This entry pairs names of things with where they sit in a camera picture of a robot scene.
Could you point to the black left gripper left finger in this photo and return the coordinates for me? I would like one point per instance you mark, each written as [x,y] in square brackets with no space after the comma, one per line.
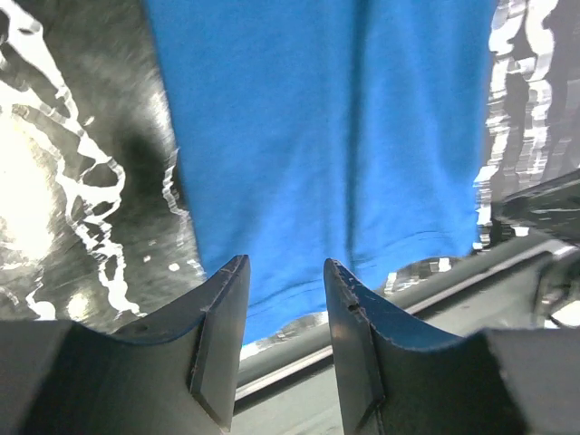
[173,371]

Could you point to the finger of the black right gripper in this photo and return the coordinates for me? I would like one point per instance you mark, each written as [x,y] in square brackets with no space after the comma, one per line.
[551,207]

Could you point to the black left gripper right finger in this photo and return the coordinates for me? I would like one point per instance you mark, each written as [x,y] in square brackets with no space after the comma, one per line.
[396,374]

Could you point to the blue printed t shirt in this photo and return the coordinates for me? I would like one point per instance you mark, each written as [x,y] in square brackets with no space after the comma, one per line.
[310,130]

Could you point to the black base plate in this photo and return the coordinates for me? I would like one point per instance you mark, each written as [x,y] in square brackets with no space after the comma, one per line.
[498,290]

